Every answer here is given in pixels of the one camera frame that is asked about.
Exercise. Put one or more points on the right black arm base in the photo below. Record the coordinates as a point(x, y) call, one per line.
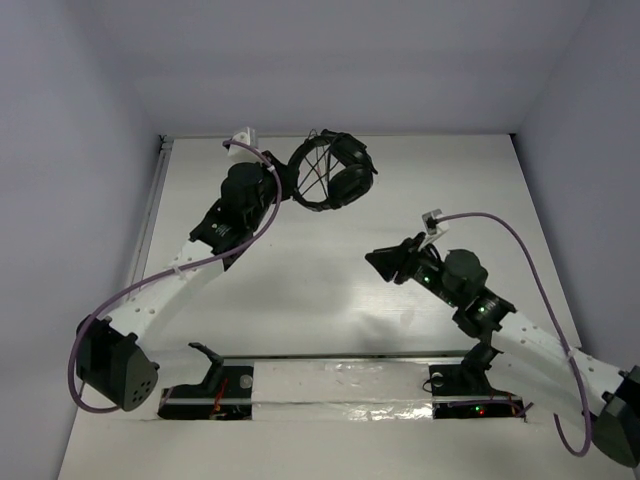
point(461, 391)

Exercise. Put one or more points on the black over-ear headphones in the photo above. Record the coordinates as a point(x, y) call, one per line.
point(343, 188)

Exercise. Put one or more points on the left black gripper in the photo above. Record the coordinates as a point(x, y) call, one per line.
point(280, 176)

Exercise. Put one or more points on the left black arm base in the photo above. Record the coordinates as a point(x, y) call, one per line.
point(224, 393)

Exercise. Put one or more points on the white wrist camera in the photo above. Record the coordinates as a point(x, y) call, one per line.
point(244, 141)
point(435, 226)

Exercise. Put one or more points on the silver foil covered panel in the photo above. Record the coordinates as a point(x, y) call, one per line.
point(357, 391)

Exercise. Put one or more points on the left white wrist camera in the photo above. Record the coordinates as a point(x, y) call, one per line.
point(244, 141)

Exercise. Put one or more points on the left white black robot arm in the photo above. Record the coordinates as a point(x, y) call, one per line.
point(113, 364)

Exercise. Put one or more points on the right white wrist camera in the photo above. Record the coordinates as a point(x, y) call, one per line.
point(435, 226)

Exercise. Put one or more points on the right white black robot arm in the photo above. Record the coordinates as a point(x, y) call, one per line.
point(516, 355)

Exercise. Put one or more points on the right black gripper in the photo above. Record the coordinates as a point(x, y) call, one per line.
point(388, 260)

